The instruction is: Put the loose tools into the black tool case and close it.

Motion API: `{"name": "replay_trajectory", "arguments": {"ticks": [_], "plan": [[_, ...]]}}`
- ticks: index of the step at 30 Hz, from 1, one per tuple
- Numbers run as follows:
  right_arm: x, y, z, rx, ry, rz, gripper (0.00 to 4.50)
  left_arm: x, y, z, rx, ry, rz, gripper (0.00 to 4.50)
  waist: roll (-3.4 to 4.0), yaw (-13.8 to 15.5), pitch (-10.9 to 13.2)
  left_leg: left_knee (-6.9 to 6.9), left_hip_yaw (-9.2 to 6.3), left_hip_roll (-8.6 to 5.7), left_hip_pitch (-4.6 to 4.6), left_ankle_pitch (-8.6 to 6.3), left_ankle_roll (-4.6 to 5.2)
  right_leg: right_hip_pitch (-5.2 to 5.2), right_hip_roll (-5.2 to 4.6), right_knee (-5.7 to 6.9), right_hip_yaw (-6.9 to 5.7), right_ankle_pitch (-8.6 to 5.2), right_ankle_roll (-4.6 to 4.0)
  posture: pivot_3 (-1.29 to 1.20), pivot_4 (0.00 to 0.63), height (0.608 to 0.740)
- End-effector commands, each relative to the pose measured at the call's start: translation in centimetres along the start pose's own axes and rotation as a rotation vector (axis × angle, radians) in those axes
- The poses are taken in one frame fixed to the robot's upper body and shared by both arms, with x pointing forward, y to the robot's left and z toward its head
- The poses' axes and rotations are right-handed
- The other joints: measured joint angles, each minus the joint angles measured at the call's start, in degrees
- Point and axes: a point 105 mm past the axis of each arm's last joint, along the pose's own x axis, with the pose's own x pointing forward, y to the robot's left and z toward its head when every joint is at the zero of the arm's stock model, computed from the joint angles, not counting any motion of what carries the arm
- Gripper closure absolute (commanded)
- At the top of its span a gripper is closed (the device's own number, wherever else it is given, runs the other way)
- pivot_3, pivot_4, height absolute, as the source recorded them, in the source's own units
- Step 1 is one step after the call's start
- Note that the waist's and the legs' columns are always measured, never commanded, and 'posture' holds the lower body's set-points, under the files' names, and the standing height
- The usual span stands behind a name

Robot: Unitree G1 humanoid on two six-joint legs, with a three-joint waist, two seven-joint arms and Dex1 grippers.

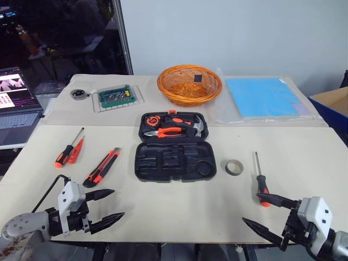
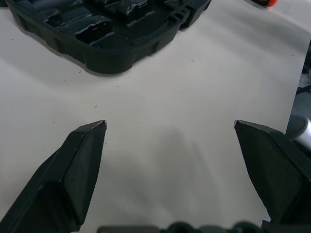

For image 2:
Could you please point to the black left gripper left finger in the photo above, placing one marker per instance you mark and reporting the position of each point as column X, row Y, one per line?
column 60, row 174

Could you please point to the silver robot torso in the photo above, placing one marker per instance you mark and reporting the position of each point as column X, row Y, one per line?
column 303, row 138

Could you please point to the black plastic case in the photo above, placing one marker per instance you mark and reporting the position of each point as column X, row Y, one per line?
column 109, row 60

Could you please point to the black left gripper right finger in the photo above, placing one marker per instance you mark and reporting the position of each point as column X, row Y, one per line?
column 279, row 170

